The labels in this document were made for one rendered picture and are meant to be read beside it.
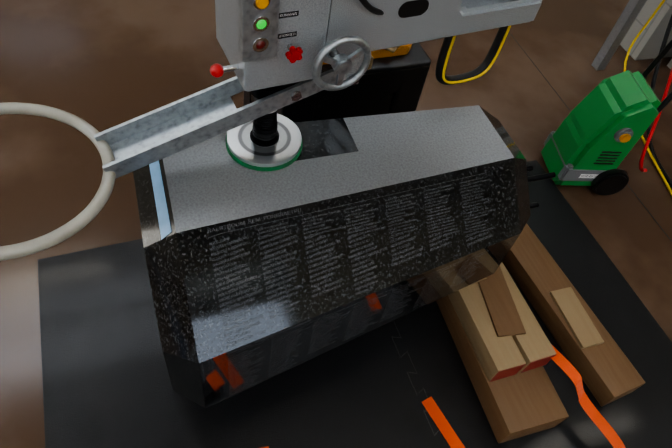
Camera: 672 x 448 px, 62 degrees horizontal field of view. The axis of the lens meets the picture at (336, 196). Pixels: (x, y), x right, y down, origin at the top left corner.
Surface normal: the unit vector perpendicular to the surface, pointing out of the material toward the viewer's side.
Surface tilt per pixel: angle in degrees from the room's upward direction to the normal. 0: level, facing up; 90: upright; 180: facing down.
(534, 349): 0
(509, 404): 0
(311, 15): 90
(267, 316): 45
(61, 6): 0
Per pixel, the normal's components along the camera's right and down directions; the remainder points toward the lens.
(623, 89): -0.44, -0.53
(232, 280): 0.34, 0.09
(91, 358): 0.13, -0.63
